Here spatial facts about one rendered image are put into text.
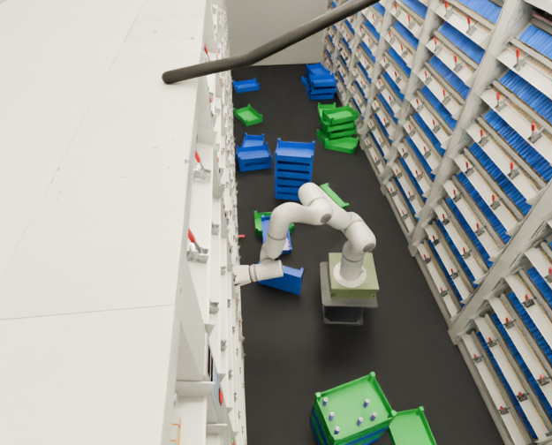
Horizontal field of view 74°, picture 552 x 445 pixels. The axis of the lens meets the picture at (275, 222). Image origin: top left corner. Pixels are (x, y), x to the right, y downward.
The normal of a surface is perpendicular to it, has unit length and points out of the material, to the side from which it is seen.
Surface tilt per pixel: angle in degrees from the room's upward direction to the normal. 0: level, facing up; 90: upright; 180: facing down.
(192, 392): 90
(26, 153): 0
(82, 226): 0
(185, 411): 20
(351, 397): 0
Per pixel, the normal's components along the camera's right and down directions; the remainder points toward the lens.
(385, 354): 0.00, -0.70
